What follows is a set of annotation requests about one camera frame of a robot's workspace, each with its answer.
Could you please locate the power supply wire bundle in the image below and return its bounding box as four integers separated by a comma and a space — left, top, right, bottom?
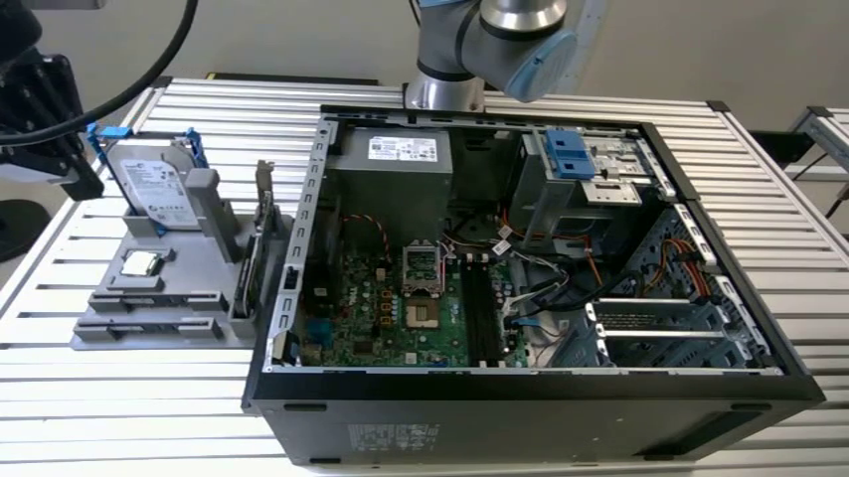
440, 218, 531, 262

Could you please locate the grey metal disk bay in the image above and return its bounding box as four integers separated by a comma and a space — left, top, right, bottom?
547, 296, 774, 372

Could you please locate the grey power supply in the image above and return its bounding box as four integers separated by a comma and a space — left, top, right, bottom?
323, 126, 456, 249

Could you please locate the grey parts rack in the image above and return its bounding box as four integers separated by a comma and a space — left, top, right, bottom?
69, 167, 297, 352

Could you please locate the metal socket cover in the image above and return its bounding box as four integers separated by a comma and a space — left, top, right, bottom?
401, 239, 444, 298

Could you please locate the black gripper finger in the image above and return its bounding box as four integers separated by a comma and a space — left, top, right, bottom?
0, 53, 106, 203

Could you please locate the black cable bundle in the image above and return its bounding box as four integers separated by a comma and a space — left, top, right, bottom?
520, 270, 642, 315

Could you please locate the silver CPU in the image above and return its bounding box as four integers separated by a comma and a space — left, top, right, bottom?
117, 250, 164, 277

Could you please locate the hard disk in blue carrier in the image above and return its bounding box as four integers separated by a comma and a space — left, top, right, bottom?
84, 123, 211, 235

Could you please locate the blue plastic cage latch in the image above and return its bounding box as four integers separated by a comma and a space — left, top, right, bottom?
542, 127, 595, 179

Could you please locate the black box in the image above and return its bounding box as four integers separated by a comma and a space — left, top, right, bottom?
747, 129, 814, 165

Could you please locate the metal slat side table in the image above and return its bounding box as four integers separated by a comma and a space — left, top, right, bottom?
785, 104, 849, 180

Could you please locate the CPU socket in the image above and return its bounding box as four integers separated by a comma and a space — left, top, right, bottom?
401, 295, 444, 333

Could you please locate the graphics card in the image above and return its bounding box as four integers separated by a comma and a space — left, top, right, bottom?
228, 158, 280, 319

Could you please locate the red black fan wire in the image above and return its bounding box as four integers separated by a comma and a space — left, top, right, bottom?
337, 213, 395, 263

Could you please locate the black PC case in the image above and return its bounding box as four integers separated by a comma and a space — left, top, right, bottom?
239, 102, 827, 467

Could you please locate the orange red wire bundle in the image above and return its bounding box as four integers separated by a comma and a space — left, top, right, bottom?
652, 238, 716, 304

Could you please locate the blue RAM stick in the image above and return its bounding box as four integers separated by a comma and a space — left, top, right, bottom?
76, 321, 220, 335

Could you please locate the black RAM slot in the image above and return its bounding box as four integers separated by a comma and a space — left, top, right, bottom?
468, 252, 492, 369
475, 252, 500, 369
483, 252, 510, 369
461, 252, 484, 369

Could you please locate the black round base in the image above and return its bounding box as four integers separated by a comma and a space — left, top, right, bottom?
0, 198, 52, 263

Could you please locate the green motherboard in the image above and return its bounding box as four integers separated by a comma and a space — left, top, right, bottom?
297, 250, 535, 369

